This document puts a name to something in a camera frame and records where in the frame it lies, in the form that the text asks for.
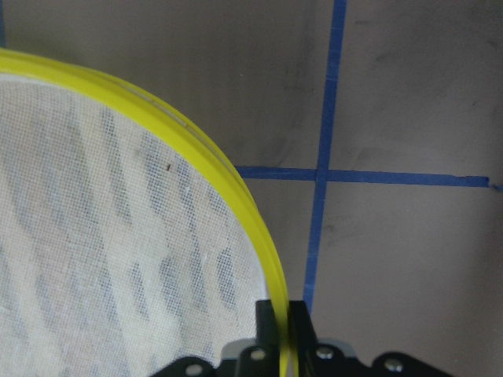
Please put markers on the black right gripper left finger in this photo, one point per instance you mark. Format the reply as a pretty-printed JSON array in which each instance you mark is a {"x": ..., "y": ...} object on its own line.
[{"x": 267, "y": 333}]

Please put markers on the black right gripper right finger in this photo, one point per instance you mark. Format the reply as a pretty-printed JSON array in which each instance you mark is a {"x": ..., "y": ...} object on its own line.
[{"x": 301, "y": 330}]

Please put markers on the yellow bamboo steamer top layer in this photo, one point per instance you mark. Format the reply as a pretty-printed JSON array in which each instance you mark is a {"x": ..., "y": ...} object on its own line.
[{"x": 128, "y": 239}]

